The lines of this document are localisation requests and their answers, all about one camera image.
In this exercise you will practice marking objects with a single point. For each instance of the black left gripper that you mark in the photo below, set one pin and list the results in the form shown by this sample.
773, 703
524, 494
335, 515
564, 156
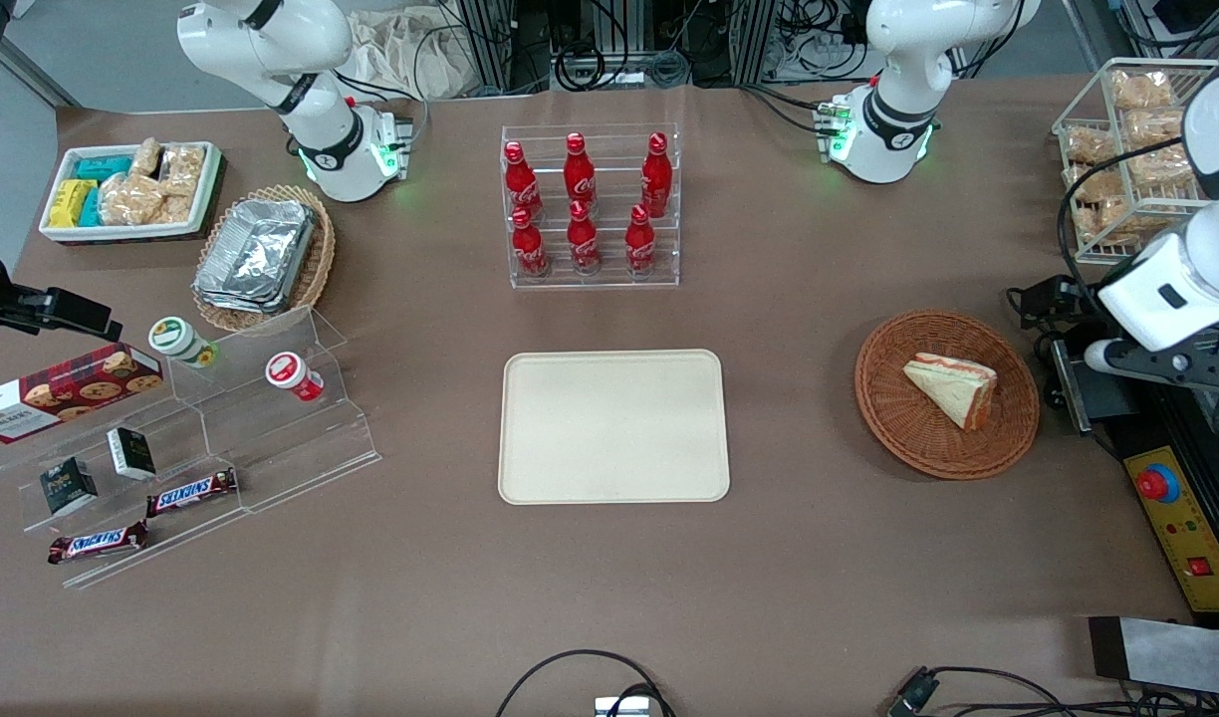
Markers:
1086, 315

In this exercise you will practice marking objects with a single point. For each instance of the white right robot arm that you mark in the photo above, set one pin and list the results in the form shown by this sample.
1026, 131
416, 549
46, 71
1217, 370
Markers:
271, 40

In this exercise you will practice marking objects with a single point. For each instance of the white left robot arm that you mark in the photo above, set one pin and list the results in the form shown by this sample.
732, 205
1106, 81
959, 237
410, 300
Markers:
908, 60

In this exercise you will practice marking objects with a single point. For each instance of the triangular sandwich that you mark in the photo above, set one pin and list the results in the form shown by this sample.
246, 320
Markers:
953, 388

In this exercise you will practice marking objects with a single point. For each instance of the light woven wicker basket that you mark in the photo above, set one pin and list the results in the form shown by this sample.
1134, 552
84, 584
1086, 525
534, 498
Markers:
316, 269

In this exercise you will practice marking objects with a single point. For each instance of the brown round wicker basket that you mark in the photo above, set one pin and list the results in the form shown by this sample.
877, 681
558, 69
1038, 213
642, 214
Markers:
918, 438

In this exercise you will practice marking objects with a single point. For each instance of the beige rectangular tray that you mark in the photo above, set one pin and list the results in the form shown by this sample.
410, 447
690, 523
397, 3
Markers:
614, 428

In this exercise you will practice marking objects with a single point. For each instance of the red tartan cookie box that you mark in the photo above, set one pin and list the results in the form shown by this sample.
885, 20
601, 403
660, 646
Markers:
67, 393

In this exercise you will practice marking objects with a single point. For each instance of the black box device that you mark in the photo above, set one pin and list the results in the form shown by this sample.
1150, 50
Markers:
1102, 388

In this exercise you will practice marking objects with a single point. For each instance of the teal snack packet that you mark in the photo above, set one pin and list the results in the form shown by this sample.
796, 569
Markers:
91, 207
104, 167

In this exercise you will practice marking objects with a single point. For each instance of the green lid yogurt cup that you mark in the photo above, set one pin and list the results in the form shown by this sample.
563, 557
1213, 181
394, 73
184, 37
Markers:
176, 339

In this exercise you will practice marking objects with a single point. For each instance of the yellow snack packet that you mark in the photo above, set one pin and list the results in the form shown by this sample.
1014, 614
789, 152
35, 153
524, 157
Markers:
68, 202

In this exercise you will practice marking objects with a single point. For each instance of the clear bag of crackers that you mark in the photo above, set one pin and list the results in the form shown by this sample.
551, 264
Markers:
177, 209
146, 157
183, 169
131, 199

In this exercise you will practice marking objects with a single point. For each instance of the black plug adapter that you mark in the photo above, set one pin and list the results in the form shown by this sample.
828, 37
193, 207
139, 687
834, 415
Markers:
1053, 299

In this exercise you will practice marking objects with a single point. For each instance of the black box white label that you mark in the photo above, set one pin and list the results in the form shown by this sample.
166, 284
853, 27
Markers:
131, 453

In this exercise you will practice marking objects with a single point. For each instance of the plastic wrapped bread pack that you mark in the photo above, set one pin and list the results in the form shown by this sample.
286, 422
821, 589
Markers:
1112, 221
1097, 186
1157, 169
1090, 145
1142, 90
1155, 127

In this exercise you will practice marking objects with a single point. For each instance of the yellow emergency stop control box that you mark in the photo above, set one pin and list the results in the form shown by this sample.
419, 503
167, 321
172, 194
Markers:
1187, 538

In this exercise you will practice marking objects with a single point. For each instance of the black box gold print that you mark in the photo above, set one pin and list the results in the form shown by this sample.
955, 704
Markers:
69, 486

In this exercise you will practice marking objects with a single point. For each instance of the white rectangular snack bin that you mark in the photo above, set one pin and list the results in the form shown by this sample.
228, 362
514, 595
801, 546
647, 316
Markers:
209, 189

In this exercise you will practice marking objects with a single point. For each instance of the stack of foil containers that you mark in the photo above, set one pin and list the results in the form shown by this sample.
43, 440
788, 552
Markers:
256, 254

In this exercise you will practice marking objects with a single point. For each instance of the Snickers chocolate bar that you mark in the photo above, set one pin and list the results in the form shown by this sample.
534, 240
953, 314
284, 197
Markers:
98, 543
191, 492

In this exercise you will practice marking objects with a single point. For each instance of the red lid yogurt cup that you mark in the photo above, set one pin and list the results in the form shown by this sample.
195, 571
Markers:
291, 374

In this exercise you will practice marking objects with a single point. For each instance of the clear acrylic tiered stand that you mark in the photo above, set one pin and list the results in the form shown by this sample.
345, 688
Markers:
291, 448

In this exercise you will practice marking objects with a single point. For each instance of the grey flat panel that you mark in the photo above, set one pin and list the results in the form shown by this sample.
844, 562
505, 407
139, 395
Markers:
1177, 657

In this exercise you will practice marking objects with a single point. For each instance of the beige cloth bag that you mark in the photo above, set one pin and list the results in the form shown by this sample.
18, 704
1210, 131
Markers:
400, 50

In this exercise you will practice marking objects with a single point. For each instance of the red Coca-Cola bottle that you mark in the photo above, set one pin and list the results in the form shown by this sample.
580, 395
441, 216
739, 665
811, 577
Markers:
656, 179
639, 247
529, 249
579, 174
583, 244
521, 184

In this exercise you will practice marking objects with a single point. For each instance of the clear acrylic bottle rack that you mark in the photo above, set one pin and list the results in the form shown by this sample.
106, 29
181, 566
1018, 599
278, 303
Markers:
609, 279

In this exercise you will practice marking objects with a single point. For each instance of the aluminium frame rack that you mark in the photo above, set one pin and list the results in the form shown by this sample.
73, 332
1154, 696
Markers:
490, 40

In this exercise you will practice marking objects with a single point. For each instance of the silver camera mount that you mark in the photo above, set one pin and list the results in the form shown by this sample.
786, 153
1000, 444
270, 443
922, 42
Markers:
621, 707

